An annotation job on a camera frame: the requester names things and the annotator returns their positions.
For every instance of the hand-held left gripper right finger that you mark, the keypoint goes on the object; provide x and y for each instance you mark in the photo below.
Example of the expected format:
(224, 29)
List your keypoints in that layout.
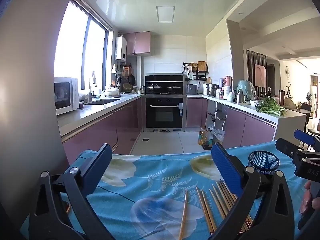
(225, 165)

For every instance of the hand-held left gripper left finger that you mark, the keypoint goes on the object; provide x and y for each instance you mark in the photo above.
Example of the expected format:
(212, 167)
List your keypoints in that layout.
(100, 167)

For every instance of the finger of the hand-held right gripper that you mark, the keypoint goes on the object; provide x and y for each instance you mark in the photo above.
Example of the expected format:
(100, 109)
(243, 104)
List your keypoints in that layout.
(285, 146)
(303, 136)

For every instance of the black mesh utensil holder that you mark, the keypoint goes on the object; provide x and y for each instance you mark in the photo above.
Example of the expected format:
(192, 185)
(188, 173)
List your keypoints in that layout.
(263, 161)

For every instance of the pile of wooden chopsticks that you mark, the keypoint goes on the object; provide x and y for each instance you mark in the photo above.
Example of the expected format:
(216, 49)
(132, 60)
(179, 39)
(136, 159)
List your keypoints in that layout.
(222, 205)

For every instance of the light wooden chopstick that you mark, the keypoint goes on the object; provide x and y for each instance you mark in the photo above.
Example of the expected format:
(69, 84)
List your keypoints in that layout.
(208, 212)
(203, 210)
(183, 212)

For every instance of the person's right hand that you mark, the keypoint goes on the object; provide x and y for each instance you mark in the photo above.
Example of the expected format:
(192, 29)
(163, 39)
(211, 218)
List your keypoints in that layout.
(306, 200)

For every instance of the clear plastic bag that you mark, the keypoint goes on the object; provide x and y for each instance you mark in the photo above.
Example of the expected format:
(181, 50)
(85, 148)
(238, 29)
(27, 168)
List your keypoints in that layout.
(218, 136)

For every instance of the pink base cabinets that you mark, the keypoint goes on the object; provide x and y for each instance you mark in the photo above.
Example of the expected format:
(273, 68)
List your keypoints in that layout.
(100, 132)
(240, 127)

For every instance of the yellow cooking oil bottle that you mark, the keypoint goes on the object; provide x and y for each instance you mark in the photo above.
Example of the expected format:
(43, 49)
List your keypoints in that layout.
(201, 136)

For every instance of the bunch of green vegetables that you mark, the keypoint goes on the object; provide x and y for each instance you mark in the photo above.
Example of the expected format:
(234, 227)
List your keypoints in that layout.
(270, 107)

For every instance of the dark tumbler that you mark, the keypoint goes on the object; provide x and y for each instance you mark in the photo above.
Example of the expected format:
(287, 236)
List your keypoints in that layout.
(282, 97)

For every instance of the blue floral tablecloth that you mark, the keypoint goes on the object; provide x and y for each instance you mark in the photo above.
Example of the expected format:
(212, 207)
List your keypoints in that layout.
(150, 180)

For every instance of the steel kitchen sink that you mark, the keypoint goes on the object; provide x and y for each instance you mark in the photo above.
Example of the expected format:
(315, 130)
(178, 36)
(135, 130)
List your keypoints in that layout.
(102, 101)

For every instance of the steel thermos flask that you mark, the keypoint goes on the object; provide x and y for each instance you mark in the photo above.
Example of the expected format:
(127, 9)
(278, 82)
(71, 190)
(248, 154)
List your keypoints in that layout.
(240, 97)

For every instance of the mint green appliance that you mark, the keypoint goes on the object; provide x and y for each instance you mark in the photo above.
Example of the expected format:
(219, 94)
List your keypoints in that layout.
(246, 88)

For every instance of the white canister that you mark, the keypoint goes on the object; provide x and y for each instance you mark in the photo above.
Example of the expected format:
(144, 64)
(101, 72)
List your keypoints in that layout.
(227, 92)

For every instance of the white bowl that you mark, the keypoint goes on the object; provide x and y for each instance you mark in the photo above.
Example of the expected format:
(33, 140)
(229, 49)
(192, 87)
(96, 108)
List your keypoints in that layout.
(112, 93)

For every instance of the stainless steel stockpot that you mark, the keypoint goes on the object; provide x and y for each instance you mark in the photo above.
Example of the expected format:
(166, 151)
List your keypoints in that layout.
(212, 90)

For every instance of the chrome sink faucet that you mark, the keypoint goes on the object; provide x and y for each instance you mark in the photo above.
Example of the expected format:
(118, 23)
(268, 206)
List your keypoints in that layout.
(90, 90)

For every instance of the white countertop appliance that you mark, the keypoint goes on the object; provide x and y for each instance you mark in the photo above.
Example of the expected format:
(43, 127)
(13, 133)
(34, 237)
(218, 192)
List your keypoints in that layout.
(205, 89)

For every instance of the black built-in oven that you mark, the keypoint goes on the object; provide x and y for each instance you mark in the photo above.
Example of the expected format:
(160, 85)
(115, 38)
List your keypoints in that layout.
(163, 115)

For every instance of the white microwave oven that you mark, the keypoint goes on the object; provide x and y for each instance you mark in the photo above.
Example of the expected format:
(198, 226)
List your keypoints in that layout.
(66, 95)

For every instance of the pink electric kettle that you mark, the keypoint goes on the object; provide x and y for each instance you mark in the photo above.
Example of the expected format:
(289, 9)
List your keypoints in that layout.
(227, 81)

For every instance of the pot with glass lid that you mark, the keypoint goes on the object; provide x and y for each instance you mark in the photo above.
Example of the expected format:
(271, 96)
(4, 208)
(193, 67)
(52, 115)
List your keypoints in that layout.
(174, 88)
(153, 88)

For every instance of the hanging black frying pan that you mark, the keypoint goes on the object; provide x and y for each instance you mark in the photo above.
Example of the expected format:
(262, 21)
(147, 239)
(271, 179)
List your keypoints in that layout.
(131, 79)

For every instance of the wooden cutting board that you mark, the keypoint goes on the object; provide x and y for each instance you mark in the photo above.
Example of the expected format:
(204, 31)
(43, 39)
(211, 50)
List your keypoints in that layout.
(202, 66)

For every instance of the black range hood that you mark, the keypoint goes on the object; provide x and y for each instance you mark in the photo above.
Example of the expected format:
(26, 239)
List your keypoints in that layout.
(163, 78)

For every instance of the kitchen window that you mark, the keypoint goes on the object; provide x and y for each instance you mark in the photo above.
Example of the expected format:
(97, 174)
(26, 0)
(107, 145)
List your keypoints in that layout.
(72, 42)

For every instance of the ceiling light panel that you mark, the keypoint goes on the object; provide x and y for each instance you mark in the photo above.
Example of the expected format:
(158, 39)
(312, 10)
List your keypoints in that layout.
(165, 13)

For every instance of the wall clock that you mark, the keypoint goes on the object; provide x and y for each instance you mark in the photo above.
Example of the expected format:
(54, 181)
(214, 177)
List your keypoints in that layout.
(288, 71)

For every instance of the pink wall picture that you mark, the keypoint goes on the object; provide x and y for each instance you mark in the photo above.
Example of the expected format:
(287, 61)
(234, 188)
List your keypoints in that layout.
(260, 75)

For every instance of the black wall rack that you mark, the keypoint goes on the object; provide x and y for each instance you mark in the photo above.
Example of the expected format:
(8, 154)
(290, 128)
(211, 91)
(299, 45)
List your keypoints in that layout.
(197, 75)

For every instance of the white wall water heater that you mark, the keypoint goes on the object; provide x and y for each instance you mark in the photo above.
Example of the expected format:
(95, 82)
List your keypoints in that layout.
(121, 48)

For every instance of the pink wall cabinet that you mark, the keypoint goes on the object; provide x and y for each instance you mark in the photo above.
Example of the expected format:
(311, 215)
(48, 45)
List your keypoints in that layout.
(140, 43)

